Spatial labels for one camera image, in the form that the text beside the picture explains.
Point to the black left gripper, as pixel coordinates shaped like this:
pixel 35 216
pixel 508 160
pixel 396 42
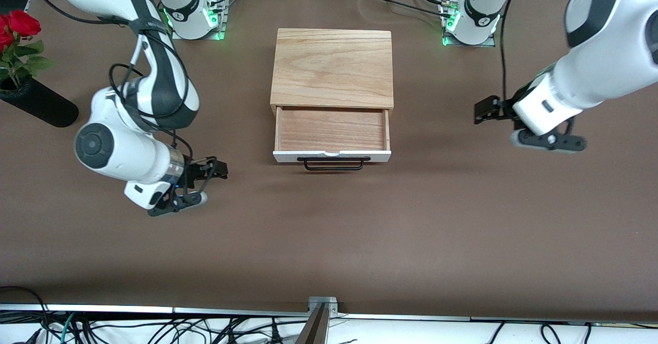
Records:
pixel 503 108

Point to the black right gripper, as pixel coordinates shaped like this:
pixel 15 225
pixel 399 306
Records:
pixel 196 173

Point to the wooden drawer with white front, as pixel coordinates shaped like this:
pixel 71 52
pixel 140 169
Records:
pixel 331 130

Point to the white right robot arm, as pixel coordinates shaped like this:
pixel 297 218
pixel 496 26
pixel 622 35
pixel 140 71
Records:
pixel 123 151

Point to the light wooden drawer cabinet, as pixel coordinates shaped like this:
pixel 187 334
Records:
pixel 331 66

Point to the brown table mat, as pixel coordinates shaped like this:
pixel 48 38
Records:
pixel 329 231

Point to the black cylindrical vase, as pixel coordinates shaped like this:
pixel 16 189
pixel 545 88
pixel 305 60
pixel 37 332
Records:
pixel 43 105

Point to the green rose leaves and stems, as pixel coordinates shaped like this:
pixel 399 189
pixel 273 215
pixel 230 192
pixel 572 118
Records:
pixel 25 61

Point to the large red rose bloom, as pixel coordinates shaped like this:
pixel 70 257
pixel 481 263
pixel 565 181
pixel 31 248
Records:
pixel 23 22

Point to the small red rose bloom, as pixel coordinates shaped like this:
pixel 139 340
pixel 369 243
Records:
pixel 5 35

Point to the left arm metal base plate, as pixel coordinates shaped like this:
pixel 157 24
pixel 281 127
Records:
pixel 491 40

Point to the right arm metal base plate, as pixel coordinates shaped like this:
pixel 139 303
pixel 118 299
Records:
pixel 218 28

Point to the grey metal edge bracket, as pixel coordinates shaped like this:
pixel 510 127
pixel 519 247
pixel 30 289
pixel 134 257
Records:
pixel 323 303

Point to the aluminium table edge rail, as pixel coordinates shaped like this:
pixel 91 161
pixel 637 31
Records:
pixel 103 309

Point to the brown tapered camera pole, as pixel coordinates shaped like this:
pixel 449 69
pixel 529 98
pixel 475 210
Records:
pixel 313 331

